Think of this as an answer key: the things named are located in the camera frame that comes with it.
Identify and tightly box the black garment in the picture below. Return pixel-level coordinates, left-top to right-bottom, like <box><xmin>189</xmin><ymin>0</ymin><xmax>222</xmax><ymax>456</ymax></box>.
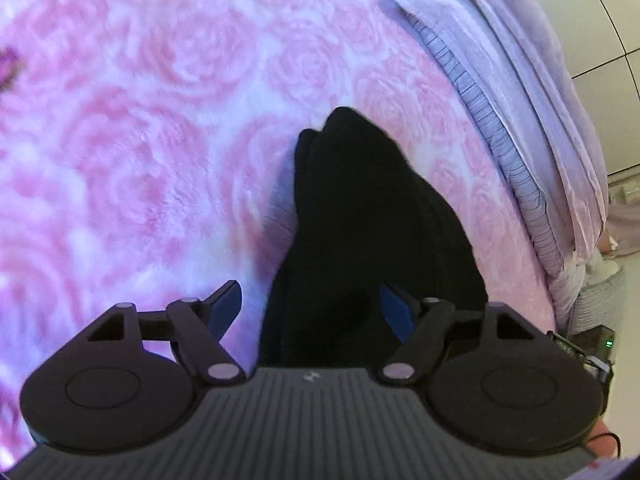
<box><xmin>257</xmin><ymin>107</ymin><xmax>488</xmax><ymax>367</ymax></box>

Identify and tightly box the right hand pink skin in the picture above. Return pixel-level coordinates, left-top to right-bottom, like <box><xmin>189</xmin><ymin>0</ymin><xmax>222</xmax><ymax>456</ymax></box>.
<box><xmin>586</xmin><ymin>417</ymin><xmax>622</xmax><ymax>458</ymax></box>

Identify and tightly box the black device with green light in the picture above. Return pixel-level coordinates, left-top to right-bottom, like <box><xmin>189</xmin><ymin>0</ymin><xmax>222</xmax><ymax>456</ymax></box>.
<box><xmin>547</xmin><ymin>325</ymin><xmax>615</xmax><ymax>385</ymax></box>

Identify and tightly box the grey ribbed pillow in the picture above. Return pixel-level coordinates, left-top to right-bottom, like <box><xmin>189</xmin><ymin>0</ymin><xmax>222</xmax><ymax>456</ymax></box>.
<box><xmin>567</xmin><ymin>260</ymin><xmax>627</xmax><ymax>336</ymax></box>

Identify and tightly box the pink rose blanket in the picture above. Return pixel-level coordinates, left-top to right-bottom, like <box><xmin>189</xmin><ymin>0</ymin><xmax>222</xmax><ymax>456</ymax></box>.
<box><xmin>1</xmin><ymin>0</ymin><xmax>555</xmax><ymax>468</ymax></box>

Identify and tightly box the folded lilac quilt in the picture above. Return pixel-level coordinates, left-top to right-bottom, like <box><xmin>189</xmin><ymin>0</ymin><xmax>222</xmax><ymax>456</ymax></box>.
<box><xmin>394</xmin><ymin>0</ymin><xmax>608</xmax><ymax>278</ymax></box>

